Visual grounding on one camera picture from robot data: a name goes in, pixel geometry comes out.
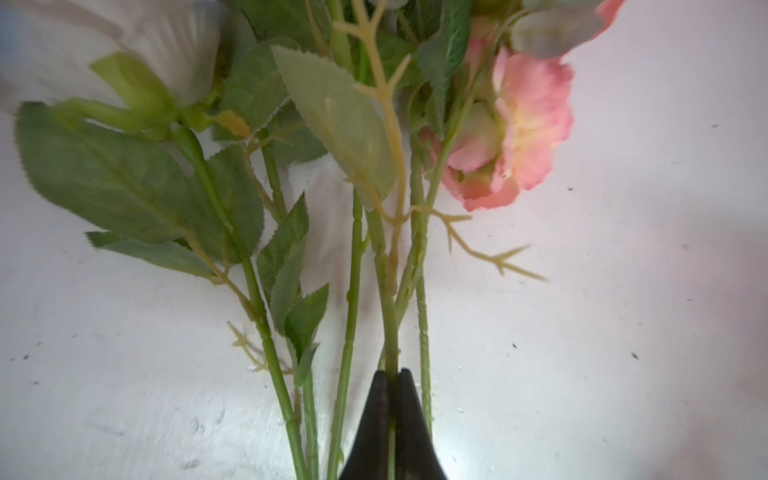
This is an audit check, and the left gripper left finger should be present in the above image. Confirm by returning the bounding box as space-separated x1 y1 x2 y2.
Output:
339 371 390 480

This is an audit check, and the pale pink flower bunch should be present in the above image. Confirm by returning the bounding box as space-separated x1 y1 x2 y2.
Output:
227 0 628 480

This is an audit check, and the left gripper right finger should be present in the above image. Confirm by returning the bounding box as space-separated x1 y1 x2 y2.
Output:
394 368 447 480

